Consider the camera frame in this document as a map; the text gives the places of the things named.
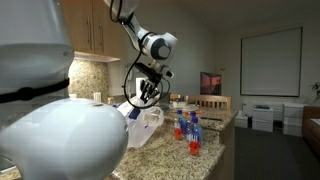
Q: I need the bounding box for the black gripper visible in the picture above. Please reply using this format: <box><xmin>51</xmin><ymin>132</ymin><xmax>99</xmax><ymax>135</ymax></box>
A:
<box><xmin>139</xmin><ymin>78</ymin><xmax>161</xmax><ymax>103</ymax></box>

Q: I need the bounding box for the translucent plastic shopping bag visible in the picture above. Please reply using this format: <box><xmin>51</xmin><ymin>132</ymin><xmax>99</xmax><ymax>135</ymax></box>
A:
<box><xmin>116</xmin><ymin>96</ymin><xmax>165</xmax><ymax>149</ymax></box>

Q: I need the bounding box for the wooden dining chair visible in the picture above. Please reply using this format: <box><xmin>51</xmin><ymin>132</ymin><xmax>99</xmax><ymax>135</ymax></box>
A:
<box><xmin>186</xmin><ymin>94</ymin><xmax>232</xmax><ymax>112</ymax></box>
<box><xmin>169</xmin><ymin>93</ymin><xmax>184</xmax><ymax>101</ymax></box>

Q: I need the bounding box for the white round bowl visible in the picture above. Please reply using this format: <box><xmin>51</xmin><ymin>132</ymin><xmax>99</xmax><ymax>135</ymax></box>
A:
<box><xmin>169</xmin><ymin>99</ymin><xmax>188</xmax><ymax>110</ymax></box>

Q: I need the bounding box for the flat translucent dish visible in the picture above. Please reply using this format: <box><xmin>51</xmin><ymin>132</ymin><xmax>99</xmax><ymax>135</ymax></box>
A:
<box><xmin>182</xmin><ymin>104</ymin><xmax>201</xmax><ymax>112</ymax></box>

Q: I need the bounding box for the dark framed reddish picture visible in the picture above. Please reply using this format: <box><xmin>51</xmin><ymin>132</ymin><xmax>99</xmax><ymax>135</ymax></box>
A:
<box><xmin>199</xmin><ymin>71</ymin><xmax>223</xmax><ymax>96</ymax></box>

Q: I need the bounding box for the small white storage box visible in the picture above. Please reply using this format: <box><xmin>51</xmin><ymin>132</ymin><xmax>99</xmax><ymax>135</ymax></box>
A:
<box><xmin>234</xmin><ymin>109</ymin><xmax>249</xmax><ymax>129</ymax></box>

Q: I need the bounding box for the white drawer unit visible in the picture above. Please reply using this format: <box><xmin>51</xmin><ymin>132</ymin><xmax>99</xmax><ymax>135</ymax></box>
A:
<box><xmin>282</xmin><ymin>102</ymin><xmax>306</xmax><ymax>137</ymax></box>

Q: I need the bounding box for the green house plant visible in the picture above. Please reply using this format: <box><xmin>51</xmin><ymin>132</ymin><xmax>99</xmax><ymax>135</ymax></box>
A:
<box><xmin>311</xmin><ymin>81</ymin><xmax>320</xmax><ymax>101</ymax></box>

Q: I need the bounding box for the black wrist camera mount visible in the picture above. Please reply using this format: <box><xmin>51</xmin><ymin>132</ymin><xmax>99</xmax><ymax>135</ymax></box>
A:
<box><xmin>134</xmin><ymin>62</ymin><xmax>163</xmax><ymax>81</ymax></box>

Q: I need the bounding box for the white wall phone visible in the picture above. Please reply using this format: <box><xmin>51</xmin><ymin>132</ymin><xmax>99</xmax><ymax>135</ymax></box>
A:
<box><xmin>125</xmin><ymin>64</ymin><xmax>134</xmax><ymax>81</ymax></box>

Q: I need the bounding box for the wooden wall cabinet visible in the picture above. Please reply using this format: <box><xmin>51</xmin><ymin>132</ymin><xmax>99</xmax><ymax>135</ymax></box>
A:
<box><xmin>59</xmin><ymin>0</ymin><xmax>126</xmax><ymax>64</ymax></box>

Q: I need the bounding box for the wall whiteboard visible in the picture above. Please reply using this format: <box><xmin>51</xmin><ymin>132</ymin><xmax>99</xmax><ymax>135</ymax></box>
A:
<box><xmin>239</xmin><ymin>26</ymin><xmax>304</xmax><ymax>98</ymax></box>

